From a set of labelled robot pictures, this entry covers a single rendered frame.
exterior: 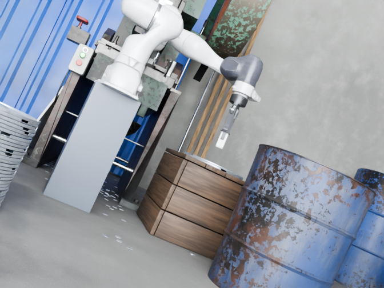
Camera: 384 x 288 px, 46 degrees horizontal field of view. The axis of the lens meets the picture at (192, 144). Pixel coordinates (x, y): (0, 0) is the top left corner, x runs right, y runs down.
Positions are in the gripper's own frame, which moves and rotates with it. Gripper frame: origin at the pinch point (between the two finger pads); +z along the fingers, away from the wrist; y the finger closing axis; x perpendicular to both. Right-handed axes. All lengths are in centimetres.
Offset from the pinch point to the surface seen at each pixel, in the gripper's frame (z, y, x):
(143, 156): 20, -27, -37
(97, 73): -10, -19, -74
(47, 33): -37, -124, -179
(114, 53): -24, -29, -75
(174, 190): 26.7, 11.8, -8.4
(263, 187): 13, 44, 25
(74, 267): 46, 93, -5
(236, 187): 16.2, 1.1, 13.3
